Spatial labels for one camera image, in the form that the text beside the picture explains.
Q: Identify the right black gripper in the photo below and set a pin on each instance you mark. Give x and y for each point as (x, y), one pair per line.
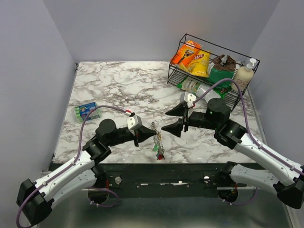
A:
(180, 109)

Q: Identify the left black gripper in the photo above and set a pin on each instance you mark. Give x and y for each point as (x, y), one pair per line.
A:
(142, 133)

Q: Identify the green key tag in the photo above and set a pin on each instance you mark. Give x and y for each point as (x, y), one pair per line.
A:
(155, 149)

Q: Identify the metal keyring holder with rings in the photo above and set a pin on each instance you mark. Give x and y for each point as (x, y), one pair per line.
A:
(156, 140)

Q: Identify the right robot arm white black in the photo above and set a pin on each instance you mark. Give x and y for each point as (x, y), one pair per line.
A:
(280, 175)

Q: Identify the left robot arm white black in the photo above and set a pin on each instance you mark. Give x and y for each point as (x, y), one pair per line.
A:
(37, 199)

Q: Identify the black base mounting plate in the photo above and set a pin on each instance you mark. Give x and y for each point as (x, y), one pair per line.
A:
(156, 180)

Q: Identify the dark green bag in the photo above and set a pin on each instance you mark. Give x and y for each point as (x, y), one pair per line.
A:
(215, 76)

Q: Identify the yellow chips bag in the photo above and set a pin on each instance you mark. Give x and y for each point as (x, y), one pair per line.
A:
(196, 64)

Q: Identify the green sponge pack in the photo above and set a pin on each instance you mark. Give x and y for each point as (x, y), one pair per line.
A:
(80, 112)

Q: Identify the orange razor package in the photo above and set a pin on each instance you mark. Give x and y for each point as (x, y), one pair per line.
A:
(186, 53)

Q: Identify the brown crumpled bag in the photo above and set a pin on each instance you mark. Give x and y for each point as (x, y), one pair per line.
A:
(224, 63)

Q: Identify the cream lotion pump bottle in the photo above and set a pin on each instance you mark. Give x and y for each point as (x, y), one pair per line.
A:
(244, 74)

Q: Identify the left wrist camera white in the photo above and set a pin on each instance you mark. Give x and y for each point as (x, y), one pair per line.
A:
(134, 122)

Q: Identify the black wire basket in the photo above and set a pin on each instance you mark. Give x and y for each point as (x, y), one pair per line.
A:
(176, 74)

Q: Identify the aluminium frame rail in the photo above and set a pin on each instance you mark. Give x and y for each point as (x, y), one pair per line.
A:
(265, 211)

